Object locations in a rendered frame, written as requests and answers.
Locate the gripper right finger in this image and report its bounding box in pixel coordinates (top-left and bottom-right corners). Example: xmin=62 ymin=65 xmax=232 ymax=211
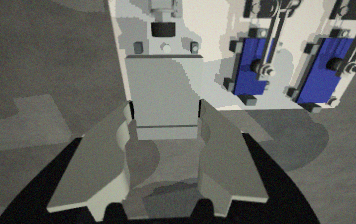
xmin=197 ymin=99 xmax=320 ymax=224

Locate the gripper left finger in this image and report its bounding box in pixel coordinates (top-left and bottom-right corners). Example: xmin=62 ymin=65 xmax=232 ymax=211
xmin=0 ymin=100 xmax=134 ymax=224

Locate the white fixture plate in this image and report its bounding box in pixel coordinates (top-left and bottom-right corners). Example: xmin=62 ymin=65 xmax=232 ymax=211
xmin=108 ymin=0 xmax=356 ymax=110

